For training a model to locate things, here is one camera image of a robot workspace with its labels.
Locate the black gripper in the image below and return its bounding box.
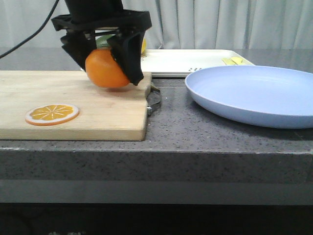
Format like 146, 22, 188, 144
52, 0, 152, 86

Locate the orange fruit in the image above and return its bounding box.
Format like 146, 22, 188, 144
85, 48, 130, 88

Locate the light blue plate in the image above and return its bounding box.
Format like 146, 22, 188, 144
185, 65, 313, 129

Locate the white rectangular tray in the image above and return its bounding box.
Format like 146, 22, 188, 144
141, 49, 252, 77

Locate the dark green lime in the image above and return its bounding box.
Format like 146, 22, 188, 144
95, 35, 113, 48

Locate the yellow lemon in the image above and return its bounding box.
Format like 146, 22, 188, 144
141, 38, 147, 54

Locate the orange slice coaster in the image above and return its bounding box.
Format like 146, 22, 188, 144
24, 103, 80, 126

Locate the wooden cutting board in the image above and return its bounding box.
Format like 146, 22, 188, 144
0, 70, 151, 141

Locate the pale yellow food strip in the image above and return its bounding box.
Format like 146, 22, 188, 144
222, 58, 236, 65

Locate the black cable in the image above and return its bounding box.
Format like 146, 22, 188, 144
0, 0, 60, 59

